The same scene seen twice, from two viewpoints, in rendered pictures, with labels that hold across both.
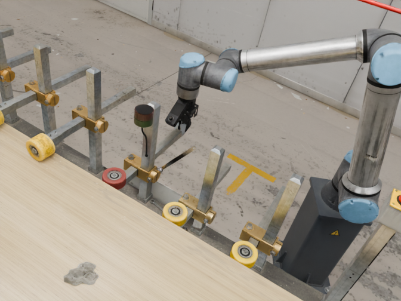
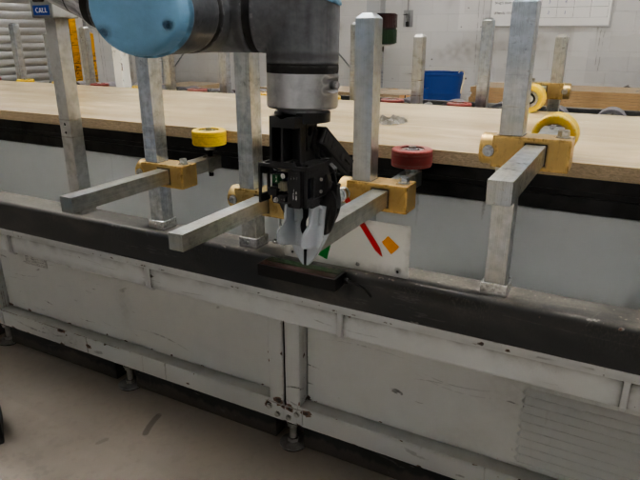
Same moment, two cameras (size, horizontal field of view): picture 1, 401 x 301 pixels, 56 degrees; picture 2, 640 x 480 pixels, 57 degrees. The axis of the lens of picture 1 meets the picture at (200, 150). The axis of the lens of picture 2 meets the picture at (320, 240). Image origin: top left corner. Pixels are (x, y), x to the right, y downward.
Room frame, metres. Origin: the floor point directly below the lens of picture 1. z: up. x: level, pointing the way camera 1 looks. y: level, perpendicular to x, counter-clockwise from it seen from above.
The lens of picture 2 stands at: (2.03, 0.19, 1.12)
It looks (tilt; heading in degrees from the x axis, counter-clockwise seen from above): 20 degrees down; 185
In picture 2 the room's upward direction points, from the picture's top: straight up
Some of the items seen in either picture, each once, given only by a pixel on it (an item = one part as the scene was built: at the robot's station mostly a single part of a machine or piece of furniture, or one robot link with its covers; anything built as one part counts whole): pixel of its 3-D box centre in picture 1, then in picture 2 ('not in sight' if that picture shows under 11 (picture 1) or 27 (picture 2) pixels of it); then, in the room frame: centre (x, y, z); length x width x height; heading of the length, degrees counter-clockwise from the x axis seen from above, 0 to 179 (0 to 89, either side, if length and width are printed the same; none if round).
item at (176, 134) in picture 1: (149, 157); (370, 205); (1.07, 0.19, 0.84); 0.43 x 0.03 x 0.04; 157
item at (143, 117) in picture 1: (144, 112); (380, 21); (0.94, 0.20, 1.14); 0.06 x 0.06 x 0.02
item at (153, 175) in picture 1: (141, 169); (376, 192); (0.99, 0.20, 0.85); 0.13 x 0.06 x 0.05; 67
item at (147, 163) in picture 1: (148, 158); (365, 155); (0.99, 0.18, 0.91); 0.03 x 0.03 x 0.48; 67
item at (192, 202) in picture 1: (197, 209); (261, 199); (0.90, -0.03, 0.80); 0.13 x 0.06 x 0.05; 67
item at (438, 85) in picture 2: not in sight; (438, 102); (-4.88, 0.94, 0.36); 0.59 x 0.57 x 0.73; 154
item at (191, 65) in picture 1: (191, 70); (300, 19); (1.28, 0.10, 1.14); 0.10 x 0.09 x 0.12; 81
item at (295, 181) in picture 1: (273, 229); (154, 139); (0.79, -0.28, 0.90); 0.03 x 0.03 x 0.48; 67
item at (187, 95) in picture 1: (187, 89); (304, 92); (1.28, 0.10, 1.05); 0.10 x 0.09 x 0.05; 67
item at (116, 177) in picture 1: (114, 186); (410, 174); (0.88, 0.27, 0.85); 0.08 x 0.08 x 0.11
